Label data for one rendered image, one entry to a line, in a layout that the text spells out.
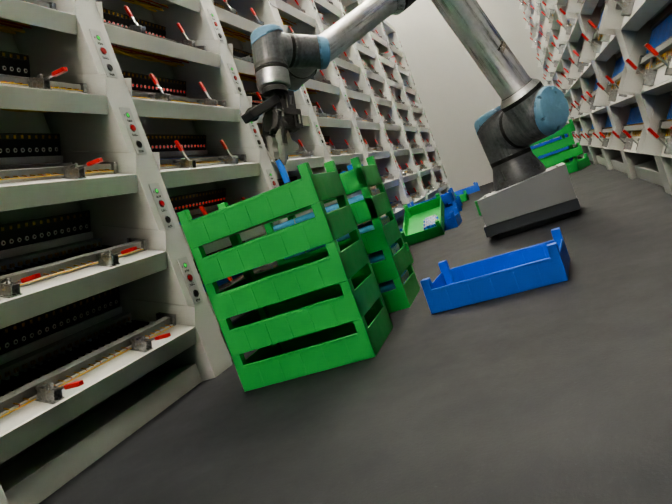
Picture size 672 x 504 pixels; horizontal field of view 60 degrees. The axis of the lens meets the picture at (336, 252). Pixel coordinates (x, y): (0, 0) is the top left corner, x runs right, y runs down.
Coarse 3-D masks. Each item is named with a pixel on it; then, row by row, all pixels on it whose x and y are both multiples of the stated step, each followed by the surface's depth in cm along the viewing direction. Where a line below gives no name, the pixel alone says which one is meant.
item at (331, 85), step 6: (312, 78) 295; (318, 78) 339; (324, 78) 338; (330, 78) 336; (336, 78) 335; (306, 84) 286; (312, 84) 294; (318, 84) 302; (324, 84) 311; (330, 84) 320; (336, 84) 336; (312, 90) 323; (318, 90) 335; (324, 90) 312; (330, 90) 321; (336, 90) 331
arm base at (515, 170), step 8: (520, 152) 204; (528, 152) 206; (504, 160) 206; (512, 160) 205; (520, 160) 204; (528, 160) 204; (536, 160) 206; (496, 168) 209; (504, 168) 206; (512, 168) 204; (520, 168) 203; (528, 168) 203; (536, 168) 203; (544, 168) 206; (496, 176) 210; (504, 176) 206; (512, 176) 204; (520, 176) 203; (528, 176) 202; (496, 184) 210; (504, 184) 206; (512, 184) 204
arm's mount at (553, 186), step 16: (544, 176) 194; (560, 176) 192; (496, 192) 202; (512, 192) 198; (528, 192) 196; (544, 192) 194; (560, 192) 193; (480, 208) 202; (496, 208) 200; (512, 208) 199; (528, 208) 197
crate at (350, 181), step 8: (352, 160) 145; (368, 160) 162; (360, 168) 144; (368, 168) 152; (376, 168) 161; (344, 176) 146; (352, 176) 145; (360, 176) 145; (368, 176) 149; (376, 176) 158; (344, 184) 146; (352, 184) 146; (360, 184) 145; (368, 184) 146; (376, 184) 155; (352, 192) 146; (328, 200) 148; (288, 216) 157; (264, 224) 154
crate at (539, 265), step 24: (552, 240) 137; (480, 264) 145; (504, 264) 142; (528, 264) 121; (552, 264) 119; (432, 288) 131; (456, 288) 128; (480, 288) 126; (504, 288) 124; (528, 288) 122; (432, 312) 131
